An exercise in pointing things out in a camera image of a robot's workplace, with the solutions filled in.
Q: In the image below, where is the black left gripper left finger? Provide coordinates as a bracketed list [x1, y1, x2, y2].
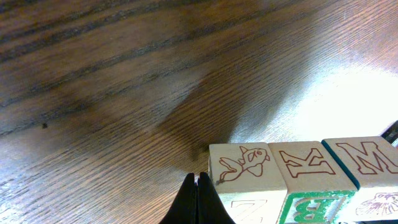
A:
[160, 173, 197, 224]

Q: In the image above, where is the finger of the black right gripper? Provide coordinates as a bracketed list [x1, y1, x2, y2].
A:
[381, 121, 398, 148]

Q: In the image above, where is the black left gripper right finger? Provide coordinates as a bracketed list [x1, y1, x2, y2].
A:
[197, 172, 235, 224]

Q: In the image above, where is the wooden shell picture block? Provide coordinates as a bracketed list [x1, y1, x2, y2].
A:
[322, 136, 397, 222]

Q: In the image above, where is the wooden block green side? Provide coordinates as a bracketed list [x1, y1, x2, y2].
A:
[208, 142, 287, 224]

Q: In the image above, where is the green letter B block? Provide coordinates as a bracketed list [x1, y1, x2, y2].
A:
[268, 141, 358, 224]

